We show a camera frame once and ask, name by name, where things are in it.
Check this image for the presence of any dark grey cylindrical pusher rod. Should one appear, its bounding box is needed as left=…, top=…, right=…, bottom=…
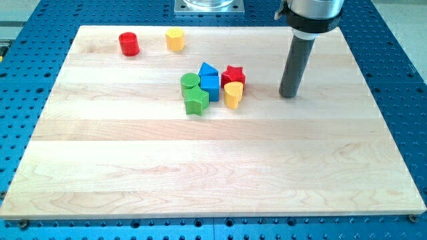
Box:
left=279, top=36, right=314, bottom=98

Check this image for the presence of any left board corner screw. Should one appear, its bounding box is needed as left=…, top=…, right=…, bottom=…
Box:
left=17, top=219, right=29, bottom=230

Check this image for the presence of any blue cube block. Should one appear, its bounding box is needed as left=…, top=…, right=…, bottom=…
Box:
left=200, top=75, right=220, bottom=102

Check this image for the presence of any right board corner screw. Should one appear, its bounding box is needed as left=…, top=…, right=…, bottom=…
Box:
left=407, top=214, right=418, bottom=223

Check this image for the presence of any green cylinder block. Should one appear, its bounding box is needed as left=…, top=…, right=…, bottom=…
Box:
left=180, top=73, right=200, bottom=97

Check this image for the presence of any red cylinder block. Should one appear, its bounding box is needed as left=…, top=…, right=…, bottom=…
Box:
left=119, top=32, right=140, bottom=57

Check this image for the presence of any board corner screw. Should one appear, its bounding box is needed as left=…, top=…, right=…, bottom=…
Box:
left=407, top=214, right=418, bottom=223
left=17, top=219, right=29, bottom=230

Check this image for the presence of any red star block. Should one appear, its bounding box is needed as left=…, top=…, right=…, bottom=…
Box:
left=220, top=65, right=246, bottom=88

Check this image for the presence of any yellow heart block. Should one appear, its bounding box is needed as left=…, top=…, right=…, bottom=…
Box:
left=224, top=81, right=244, bottom=109

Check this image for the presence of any light wooden board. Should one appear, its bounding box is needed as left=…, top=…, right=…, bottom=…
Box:
left=1, top=25, right=426, bottom=219

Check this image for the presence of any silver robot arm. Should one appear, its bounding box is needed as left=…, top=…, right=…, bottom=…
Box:
left=274, top=0, right=344, bottom=41

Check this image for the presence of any yellow hexagon block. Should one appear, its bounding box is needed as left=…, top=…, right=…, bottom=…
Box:
left=165, top=27, right=185, bottom=51

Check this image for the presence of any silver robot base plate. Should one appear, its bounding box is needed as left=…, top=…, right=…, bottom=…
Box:
left=173, top=0, right=245, bottom=15

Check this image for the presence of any blue triangle block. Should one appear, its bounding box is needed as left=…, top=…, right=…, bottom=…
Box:
left=198, top=62, right=218, bottom=77

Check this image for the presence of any green star block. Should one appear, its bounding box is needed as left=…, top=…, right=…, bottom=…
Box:
left=183, top=85, right=209, bottom=116

